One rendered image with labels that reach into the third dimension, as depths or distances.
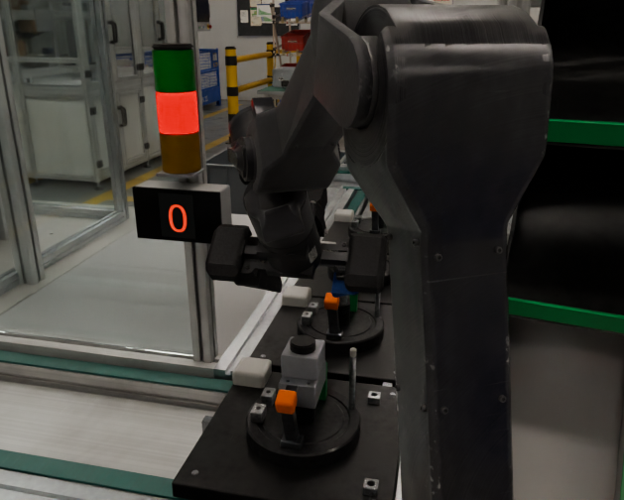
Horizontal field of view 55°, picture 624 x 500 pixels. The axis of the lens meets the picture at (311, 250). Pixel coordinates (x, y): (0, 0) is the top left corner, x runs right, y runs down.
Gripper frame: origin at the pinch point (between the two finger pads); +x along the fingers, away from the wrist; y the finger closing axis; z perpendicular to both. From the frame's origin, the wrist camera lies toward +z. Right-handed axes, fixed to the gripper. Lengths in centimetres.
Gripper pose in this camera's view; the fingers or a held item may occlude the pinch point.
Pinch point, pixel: (304, 278)
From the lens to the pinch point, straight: 67.4
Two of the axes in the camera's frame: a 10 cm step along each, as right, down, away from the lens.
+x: 1.4, 4.7, 8.7
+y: -9.8, -0.7, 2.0
